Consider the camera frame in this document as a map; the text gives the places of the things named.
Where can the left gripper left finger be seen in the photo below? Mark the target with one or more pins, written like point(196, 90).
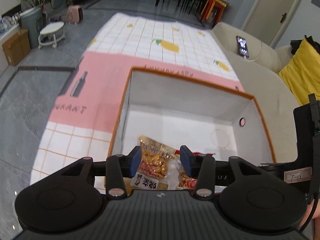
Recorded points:
point(121, 166)

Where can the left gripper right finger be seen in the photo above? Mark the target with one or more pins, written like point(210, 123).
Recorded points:
point(202, 168)

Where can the orange peanut snack bag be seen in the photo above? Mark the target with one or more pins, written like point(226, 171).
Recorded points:
point(158, 163)

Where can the red Mini cracker bag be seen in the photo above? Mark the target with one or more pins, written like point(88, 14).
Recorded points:
point(186, 182)

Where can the smartphone on sofa arm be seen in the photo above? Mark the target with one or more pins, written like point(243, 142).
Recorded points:
point(242, 47)

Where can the lemon print tablecloth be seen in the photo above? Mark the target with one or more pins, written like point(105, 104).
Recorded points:
point(83, 115)

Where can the orange cardboard box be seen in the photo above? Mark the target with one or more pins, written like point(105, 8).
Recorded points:
point(176, 111)

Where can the yellow cushion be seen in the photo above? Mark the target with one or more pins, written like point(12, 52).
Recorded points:
point(301, 74)

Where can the beige sofa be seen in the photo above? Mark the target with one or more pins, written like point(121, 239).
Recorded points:
point(259, 77)

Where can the black jacket on sofa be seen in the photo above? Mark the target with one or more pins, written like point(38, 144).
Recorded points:
point(295, 44)

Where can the white round stool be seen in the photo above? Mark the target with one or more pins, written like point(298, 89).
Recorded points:
point(55, 30)

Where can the brown cardboard box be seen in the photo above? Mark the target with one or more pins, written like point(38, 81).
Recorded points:
point(17, 47)

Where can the pink small heater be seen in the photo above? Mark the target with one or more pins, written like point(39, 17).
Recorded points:
point(74, 14)

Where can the orange red stool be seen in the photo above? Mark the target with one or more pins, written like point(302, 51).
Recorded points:
point(213, 9)

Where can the white door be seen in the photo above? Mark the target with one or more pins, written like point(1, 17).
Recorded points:
point(269, 18)

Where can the grey trash bin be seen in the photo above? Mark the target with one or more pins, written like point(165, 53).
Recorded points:
point(32, 20)

